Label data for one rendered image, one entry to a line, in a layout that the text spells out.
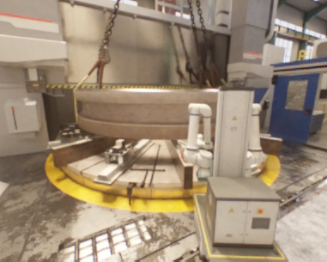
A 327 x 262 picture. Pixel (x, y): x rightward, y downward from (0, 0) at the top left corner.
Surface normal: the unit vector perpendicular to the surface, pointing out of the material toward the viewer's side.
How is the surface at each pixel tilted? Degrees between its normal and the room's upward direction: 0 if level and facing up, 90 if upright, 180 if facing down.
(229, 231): 90
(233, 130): 90
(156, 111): 90
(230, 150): 90
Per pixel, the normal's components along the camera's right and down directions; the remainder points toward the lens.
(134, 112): -0.21, 0.19
